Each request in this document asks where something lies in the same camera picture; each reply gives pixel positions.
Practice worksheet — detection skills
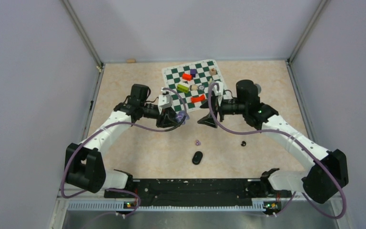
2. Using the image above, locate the green white chessboard mat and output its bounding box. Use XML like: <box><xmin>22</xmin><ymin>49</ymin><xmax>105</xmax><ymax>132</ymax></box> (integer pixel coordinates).
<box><xmin>161</xmin><ymin>59</ymin><xmax>232</xmax><ymax>112</ymax></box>

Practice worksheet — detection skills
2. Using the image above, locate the poker chip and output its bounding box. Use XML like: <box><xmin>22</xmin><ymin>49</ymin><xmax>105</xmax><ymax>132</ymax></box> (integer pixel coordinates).
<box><xmin>198</xmin><ymin>85</ymin><xmax>205</xmax><ymax>91</ymax></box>

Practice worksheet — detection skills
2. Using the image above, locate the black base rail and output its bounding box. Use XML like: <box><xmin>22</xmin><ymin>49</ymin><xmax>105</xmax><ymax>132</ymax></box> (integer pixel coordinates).
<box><xmin>104</xmin><ymin>178</ymin><xmax>266</xmax><ymax>208</ymax></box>

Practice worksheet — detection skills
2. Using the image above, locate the black microphone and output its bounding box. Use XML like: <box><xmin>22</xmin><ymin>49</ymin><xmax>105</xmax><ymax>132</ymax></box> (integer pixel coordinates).
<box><xmin>255</xmin><ymin>83</ymin><xmax>262</xmax><ymax>94</ymax></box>

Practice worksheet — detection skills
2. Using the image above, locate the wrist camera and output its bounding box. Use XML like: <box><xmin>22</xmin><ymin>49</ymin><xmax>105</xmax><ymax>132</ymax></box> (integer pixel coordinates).
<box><xmin>209</xmin><ymin>81</ymin><xmax>224</xmax><ymax>105</ymax></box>
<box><xmin>158</xmin><ymin>88</ymin><xmax>173</xmax><ymax>113</ymax></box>

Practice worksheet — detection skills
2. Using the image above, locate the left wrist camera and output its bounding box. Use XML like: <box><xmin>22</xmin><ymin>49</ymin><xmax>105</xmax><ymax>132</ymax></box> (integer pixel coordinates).
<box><xmin>158</xmin><ymin>88</ymin><xmax>173</xmax><ymax>113</ymax></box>

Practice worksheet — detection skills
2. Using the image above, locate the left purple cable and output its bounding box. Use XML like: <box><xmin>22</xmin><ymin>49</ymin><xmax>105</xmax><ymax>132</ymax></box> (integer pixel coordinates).
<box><xmin>60</xmin><ymin>88</ymin><xmax>188</xmax><ymax>219</ymax></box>

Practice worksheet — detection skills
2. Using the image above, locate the purple block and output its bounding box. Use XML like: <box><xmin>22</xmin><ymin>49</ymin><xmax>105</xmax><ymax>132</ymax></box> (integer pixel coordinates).
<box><xmin>190</xmin><ymin>69</ymin><xmax>197</xmax><ymax>78</ymax></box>

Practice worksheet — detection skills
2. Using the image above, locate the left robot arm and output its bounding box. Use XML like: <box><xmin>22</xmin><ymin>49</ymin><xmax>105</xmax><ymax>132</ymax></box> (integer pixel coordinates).
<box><xmin>60</xmin><ymin>84</ymin><xmax>184</xmax><ymax>198</ymax></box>

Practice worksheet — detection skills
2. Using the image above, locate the lavender earbud charging case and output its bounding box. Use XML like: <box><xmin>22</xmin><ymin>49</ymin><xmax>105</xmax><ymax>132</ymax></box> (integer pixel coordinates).
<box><xmin>175</xmin><ymin>110</ymin><xmax>190</xmax><ymax>125</ymax></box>

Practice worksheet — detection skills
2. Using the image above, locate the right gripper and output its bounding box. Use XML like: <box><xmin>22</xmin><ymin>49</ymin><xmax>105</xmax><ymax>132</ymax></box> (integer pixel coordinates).
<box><xmin>198</xmin><ymin>94</ymin><xmax>247</xmax><ymax>128</ymax></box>

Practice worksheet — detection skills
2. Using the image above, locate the red arch block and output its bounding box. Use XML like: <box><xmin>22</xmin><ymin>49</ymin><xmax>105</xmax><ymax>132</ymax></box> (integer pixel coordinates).
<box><xmin>191</xmin><ymin>94</ymin><xmax>206</xmax><ymax>103</ymax></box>

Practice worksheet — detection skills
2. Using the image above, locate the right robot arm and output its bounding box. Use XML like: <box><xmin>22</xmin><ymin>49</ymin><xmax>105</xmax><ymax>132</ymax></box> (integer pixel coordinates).
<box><xmin>198</xmin><ymin>80</ymin><xmax>349</xmax><ymax>204</ymax></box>

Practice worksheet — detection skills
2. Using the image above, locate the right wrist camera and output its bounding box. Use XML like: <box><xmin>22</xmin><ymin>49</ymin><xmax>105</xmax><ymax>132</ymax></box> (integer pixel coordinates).
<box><xmin>209</xmin><ymin>81</ymin><xmax>224</xmax><ymax>105</ymax></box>

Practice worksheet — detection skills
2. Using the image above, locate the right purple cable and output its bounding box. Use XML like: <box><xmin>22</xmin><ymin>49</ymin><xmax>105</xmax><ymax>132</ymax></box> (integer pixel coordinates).
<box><xmin>207</xmin><ymin>82</ymin><xmax>348</xmax><ymax>220</ymax></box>

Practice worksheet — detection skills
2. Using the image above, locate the purple cable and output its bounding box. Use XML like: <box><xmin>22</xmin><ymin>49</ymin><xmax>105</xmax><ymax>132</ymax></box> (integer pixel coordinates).
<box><xmin>207</xmin><ymin>82</ymin><xmax>348</xmax><ymax>220</ymax></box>
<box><xmin>60</xmin><ymin>88</ymin><xmax>188</xmax><ymax>219</ymax></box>

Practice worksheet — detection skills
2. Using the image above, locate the black earbud case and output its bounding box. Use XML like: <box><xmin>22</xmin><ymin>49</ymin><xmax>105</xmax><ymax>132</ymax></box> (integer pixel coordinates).
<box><xmin>192</xmin><ymin>151</ymin><xmax>203</xmax><ymax>165</ymax></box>

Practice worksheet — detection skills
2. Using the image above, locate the green white lego brick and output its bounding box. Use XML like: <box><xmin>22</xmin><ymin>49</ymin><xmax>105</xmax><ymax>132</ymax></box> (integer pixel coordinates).
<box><xmin>176</xmin><ymin>82</ymin><xmax>190</xmax><ymax>94</ymax></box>

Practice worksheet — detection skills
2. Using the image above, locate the wooden cube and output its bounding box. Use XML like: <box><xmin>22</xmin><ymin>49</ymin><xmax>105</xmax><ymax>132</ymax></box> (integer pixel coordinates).
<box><xmin>209</xmin><ymin>68</ymin><xmax>217</xmax><ymax>76</ymax></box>

